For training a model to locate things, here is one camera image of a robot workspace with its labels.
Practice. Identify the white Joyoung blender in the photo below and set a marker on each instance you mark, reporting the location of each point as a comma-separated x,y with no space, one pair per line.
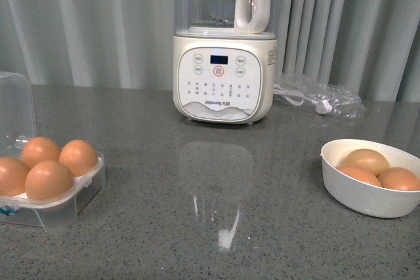
224,59

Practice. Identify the brown egg bowl left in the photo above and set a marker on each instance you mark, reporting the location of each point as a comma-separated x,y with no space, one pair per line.
360,174

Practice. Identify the brown egg front left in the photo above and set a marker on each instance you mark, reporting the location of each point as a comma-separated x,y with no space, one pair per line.
13,176

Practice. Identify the clear plastic egg box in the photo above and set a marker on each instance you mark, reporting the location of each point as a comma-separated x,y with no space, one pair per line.
18,128

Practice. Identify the pale brown egg in bowl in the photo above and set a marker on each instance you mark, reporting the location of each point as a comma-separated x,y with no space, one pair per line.
367,159

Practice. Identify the brown egg bowl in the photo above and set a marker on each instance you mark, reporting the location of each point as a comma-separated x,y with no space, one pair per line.
360,174
399,178

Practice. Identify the brown egg carried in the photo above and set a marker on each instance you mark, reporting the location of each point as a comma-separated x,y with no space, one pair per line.
47,180

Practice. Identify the clear plastic bag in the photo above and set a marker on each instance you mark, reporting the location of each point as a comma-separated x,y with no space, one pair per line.
304,94

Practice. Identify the white bowl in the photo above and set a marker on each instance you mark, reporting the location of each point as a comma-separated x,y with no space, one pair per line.
360,196

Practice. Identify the blue rubber band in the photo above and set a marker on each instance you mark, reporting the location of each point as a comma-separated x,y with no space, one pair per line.
7,211

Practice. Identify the brown egg bowl right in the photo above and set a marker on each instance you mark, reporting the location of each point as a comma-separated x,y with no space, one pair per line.
399,178

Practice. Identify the brown egg back left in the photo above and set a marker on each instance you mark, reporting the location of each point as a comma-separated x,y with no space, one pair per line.
40,149

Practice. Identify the brown egg back right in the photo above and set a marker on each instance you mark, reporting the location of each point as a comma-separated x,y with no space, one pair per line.
79,157

